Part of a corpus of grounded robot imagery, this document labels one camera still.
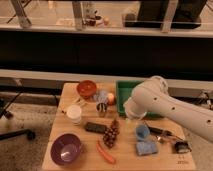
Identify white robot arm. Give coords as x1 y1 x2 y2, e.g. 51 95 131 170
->
124 76 213 143

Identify red bowl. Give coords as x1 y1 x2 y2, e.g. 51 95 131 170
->
77 80 97 99

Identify purple bowl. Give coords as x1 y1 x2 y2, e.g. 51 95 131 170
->
50 133 82 166

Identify orange peach fruit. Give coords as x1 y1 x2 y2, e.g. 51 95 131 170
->
107 93 116 105

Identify green plastic tray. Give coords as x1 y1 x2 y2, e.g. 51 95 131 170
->
115 80 166 118

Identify striped small cup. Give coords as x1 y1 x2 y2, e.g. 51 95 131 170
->
96 103 108 113

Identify wooden spatula piece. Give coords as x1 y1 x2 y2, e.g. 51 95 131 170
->
59 98 86 113

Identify white plastic cup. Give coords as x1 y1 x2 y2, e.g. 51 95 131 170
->
66 105 82 124

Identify black rectangular remote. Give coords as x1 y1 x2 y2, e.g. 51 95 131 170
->
84 122 107 134

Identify purple grape bunch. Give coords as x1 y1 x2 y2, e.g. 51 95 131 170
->
103 119 119 148

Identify blue plastic cup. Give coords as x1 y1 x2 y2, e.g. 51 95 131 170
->
135 124 150 141

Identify orange carrot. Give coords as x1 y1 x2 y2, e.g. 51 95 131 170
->
96 142 116 164

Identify blue sponge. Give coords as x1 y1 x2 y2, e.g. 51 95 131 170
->
136 140 158 156

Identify small black silver object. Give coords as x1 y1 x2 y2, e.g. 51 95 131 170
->
175 141 191 154

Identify black office chair base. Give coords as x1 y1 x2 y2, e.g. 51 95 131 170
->
0 93 36 141

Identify black handled utensil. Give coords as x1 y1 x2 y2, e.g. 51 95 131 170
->
145 123 182 140

